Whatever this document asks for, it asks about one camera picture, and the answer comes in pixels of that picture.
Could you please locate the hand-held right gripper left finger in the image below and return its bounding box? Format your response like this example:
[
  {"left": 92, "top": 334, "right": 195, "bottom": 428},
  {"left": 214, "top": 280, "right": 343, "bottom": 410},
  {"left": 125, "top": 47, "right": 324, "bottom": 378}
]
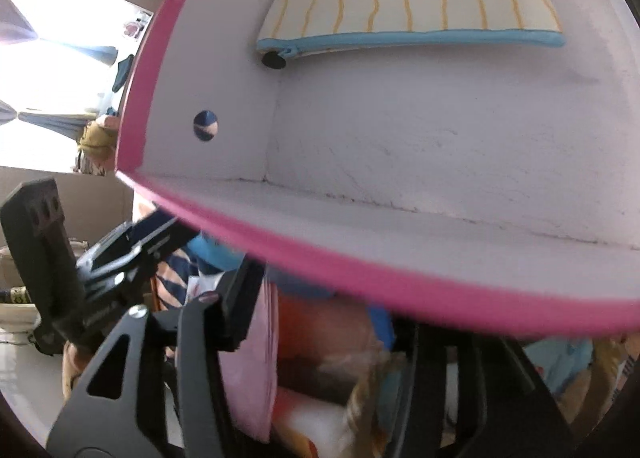
[{"left": 46, "top": 257, "right": 267, "bottom": 458}]

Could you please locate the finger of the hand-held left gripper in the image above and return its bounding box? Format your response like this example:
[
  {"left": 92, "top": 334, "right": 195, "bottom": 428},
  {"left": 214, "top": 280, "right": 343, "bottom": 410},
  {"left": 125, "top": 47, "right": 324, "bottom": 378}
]
[{"left": 125, "top": 209, "right": 201, "bottom": 261}]

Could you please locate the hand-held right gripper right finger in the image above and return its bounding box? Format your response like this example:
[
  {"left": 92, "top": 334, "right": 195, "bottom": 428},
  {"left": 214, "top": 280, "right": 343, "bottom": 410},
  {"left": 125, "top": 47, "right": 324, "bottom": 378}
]
[{"left": 385, "top": 319, "right": 577, "bottom": 458}]

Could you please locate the blue soft bag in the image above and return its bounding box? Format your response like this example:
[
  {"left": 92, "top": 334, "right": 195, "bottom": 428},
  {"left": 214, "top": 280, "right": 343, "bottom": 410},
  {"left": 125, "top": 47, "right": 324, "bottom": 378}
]
[{"left": 187, "top": 233, "right": 246, "bottom": 271}]

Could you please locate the pink cardboard box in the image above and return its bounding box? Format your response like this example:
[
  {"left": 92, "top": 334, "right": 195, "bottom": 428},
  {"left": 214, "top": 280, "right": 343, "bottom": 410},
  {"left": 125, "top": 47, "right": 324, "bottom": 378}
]
[{"left": 115, "top": 0, "right": 640, "bottom": 339}]

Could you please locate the person's left hand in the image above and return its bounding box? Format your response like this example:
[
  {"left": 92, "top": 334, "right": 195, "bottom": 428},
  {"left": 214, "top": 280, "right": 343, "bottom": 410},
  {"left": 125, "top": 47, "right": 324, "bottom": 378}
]
[{"left": 62, "top": 340, "right": 101, "bottom": 401}]

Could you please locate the pale pink cloth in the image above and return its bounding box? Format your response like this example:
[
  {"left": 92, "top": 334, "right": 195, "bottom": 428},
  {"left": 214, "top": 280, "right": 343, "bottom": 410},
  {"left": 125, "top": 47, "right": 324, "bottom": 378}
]
[{"left": 219, "top": 283, "right": 282, "bottom": 441}]

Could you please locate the blue curtain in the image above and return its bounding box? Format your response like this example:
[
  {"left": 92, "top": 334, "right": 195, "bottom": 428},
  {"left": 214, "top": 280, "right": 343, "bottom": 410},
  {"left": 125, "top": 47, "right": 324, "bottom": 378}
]
[
  {"left": 65, "top": 44, "right": 121, "bottom": 67},
  {"left": 15, "top": 110, "right": 96, "bottom": 140}
]

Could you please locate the dark teal cloth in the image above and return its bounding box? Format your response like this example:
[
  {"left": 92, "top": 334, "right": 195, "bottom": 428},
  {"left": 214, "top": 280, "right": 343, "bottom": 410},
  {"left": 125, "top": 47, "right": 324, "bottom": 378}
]
[{"left": 111, "top": 54, "right": 136, "bottom": 94}]

